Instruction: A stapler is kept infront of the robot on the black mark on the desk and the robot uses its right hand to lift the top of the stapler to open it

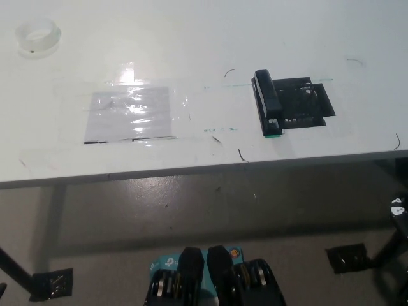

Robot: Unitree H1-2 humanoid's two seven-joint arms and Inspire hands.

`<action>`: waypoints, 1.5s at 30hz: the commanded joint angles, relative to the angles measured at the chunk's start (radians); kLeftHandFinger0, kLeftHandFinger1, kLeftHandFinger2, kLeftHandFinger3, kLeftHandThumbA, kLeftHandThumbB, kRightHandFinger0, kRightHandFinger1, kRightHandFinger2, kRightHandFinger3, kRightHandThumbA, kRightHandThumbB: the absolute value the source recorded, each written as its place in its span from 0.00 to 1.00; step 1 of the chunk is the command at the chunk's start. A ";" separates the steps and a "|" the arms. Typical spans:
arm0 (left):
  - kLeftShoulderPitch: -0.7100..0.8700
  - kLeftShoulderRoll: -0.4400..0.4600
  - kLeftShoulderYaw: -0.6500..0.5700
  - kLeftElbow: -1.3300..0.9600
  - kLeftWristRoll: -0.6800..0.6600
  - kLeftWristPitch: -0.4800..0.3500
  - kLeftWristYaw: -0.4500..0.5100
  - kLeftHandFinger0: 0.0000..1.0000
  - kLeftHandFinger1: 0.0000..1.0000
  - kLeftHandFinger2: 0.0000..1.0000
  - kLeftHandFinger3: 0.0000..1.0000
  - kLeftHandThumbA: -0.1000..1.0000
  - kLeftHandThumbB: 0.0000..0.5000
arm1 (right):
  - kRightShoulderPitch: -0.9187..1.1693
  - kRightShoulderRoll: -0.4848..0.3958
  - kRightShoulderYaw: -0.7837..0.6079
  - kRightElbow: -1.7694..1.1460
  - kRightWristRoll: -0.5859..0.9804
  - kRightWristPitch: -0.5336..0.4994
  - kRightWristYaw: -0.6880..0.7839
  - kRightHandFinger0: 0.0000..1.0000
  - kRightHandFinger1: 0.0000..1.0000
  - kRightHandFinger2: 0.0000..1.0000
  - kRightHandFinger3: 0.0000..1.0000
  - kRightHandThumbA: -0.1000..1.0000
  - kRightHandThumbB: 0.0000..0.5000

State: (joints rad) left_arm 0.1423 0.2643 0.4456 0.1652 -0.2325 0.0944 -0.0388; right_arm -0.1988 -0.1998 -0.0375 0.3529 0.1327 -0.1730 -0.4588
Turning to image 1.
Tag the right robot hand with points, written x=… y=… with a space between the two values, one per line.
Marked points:
x=400 y=215

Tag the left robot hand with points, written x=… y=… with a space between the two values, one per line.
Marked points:
x=2 y=290

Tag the black desk stapler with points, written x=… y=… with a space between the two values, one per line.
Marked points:
x=269 y=95

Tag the black tape mark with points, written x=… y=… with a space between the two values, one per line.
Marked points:
x=310 y=110

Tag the robot body with teal tops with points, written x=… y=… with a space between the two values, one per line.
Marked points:
x=220 y=274

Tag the black table leg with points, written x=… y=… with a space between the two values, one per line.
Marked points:
x=16 y=271
x=390 y=247

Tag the black floor tape patch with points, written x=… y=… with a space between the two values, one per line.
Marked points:
x=51 y=285
x=348 y=258

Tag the green tape strip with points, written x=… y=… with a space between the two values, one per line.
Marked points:
x=273 y=136

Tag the paper sheet under clear film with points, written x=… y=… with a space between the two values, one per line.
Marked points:
x=108 y=121

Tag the clear tape roll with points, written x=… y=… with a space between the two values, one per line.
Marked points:
x=50 y=41

